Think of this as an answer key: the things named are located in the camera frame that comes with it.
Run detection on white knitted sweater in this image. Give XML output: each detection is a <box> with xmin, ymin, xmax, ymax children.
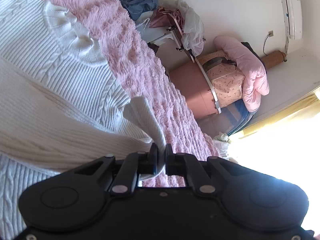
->
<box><xmin>1</xmin><ymin>0</ymin><xmax>166</xmax><ymax>239</ymax></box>

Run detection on pink clothes on table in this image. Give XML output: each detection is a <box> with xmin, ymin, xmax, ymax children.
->
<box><xmin>149</xmin><ymin>7</ymin><xmax>184</xmax><ymax>28</ymax></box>

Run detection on blue striped storage bag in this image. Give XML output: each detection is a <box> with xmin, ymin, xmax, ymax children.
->
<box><xmin>220</xmin><ymin>99</ymin><xmax>257</xmax><ymax>135</ymax></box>

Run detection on patterned beige storage bag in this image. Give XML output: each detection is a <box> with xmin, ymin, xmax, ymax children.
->
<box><xmin>197</xmin><ymin>50</ymin><xmax>245</xmax><ymax>108</ymax></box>

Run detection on pink quilt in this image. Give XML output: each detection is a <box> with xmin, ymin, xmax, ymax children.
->
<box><xmin>214</xmin><ymin>36</ymin><xmax>270</xmax><ymax>112</ymax></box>

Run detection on pink fluffy bed blanket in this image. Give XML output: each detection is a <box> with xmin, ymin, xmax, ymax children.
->
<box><xmin>19</xmin><ymin>0</ymin><xmax>221</xmax><ymax>188</ymax></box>

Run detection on white plastic bag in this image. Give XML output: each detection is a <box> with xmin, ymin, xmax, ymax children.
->
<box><xmin>175</xmin><ymin>0</ymin><xmax>204</xmax><ymax>56</ymax></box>

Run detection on white folding table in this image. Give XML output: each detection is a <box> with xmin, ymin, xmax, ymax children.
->
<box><xmin>136</xmin><ymin>15</ymin><xmax>195</xmax><ymax>63</ymax></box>

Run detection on rolled brown mat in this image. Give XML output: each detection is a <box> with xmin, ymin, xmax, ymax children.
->
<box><xmin>261</xmin><ymin>50</ymin><xmax>286</xmax><ymax>69</ymax></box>

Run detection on yellow curtain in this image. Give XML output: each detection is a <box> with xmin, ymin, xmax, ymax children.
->
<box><xmin>235</xmin><ymin>93</ymin><xmax>319</xmax><ymax>139</ymax></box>

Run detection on white air conditioner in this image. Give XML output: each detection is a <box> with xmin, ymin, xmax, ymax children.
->
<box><xmin>281</xmin><ymin>0</ymin><xmax>303</xmax><ymax>40</ymax></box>

